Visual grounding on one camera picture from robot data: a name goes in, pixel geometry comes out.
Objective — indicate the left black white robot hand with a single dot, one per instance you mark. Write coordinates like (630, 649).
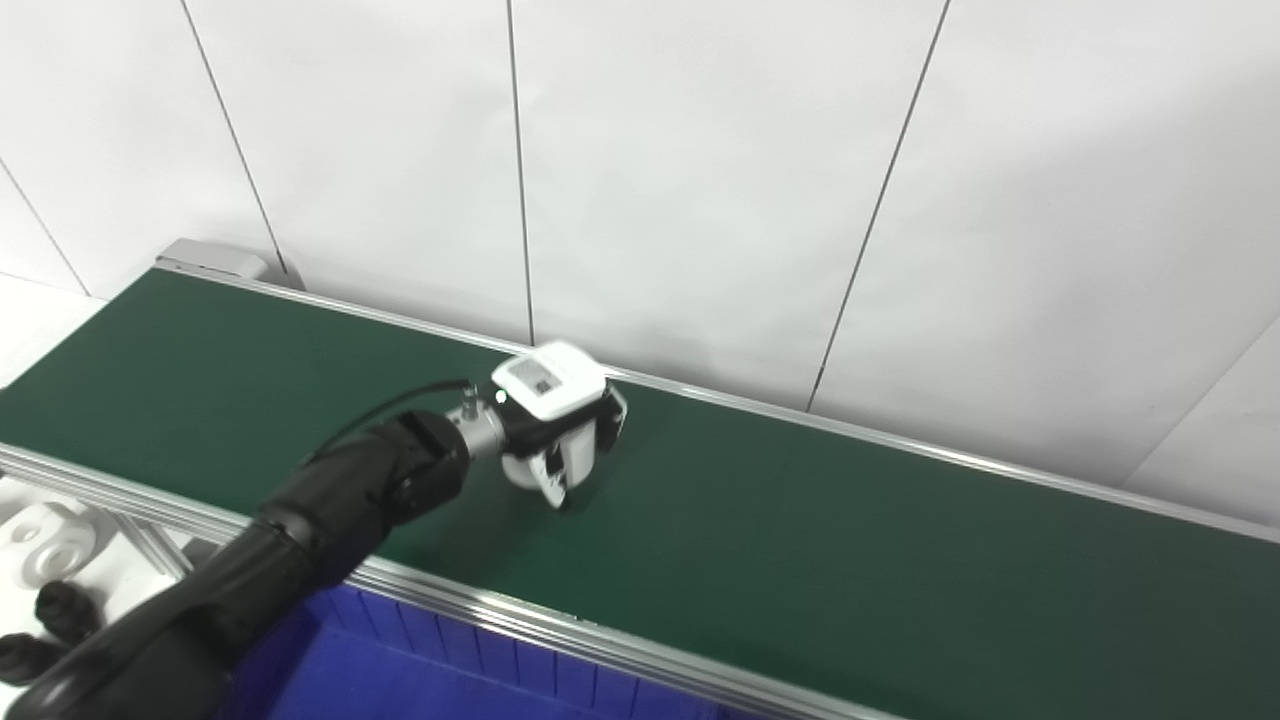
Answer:
(550, 385)

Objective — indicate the black round part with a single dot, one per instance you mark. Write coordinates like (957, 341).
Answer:
(25, 658)
(68, 610)

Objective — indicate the white cylindrical part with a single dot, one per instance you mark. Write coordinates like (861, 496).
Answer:
(518, 470)

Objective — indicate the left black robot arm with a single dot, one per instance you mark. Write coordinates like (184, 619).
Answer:
(300, 520)

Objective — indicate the blue plastic bin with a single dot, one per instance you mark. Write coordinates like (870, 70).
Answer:
(450, 670)

